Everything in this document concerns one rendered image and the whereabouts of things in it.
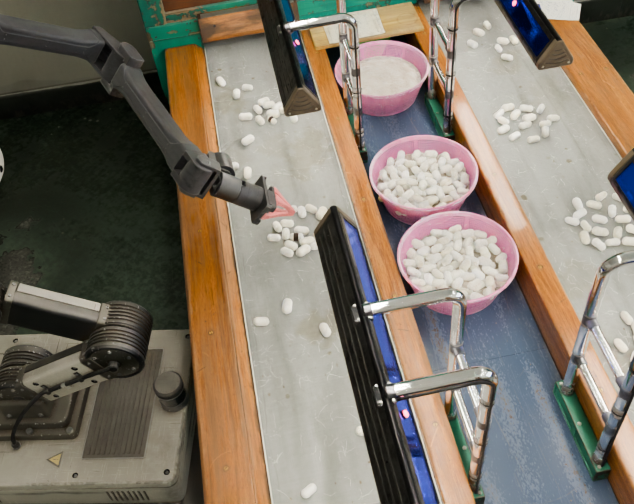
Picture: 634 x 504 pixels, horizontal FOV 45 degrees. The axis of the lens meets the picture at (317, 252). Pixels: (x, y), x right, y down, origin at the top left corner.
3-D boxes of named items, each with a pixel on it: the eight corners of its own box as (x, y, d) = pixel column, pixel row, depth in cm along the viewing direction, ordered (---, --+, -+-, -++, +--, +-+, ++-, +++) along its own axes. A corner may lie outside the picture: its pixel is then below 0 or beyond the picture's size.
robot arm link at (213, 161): (178, 192, 163) (198, 161, 159) (173, 162, 171) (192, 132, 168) (226, 211, 169) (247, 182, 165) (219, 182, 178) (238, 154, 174)
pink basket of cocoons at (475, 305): (414, 338, 169) (414, 312, 161) (385, 249, 186) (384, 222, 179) (531, 314, 170) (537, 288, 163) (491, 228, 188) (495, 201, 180)
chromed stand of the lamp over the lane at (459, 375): (384, 526, 142) (378, 405, 108) (361, 431, 155) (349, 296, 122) (484, 505, 143) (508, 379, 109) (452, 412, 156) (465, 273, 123)
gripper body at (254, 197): (268, 176, 174) (240, 165, 170) (274, 207, 167) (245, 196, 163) (254, 195, 177) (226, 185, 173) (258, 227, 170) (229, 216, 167)
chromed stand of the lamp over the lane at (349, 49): (298, 175, 206) (278, 30, 172) (287, 128, 219) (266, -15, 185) (368, 162, 207) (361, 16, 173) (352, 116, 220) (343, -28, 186)
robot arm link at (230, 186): (207, 199, 164) (220, 179, 162) (203, 181, 170) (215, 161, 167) (235, 209, 168) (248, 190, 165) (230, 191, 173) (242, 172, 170)
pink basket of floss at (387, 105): (395, 135, 213) (394, 108, 206) (318, 104, 225) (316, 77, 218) (445, 84, 226) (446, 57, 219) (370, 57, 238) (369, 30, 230)
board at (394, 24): (315, 50, 227) (315, 47, 226) (307, 23, 237) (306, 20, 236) (424, 31, 229) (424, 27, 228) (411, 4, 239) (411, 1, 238)
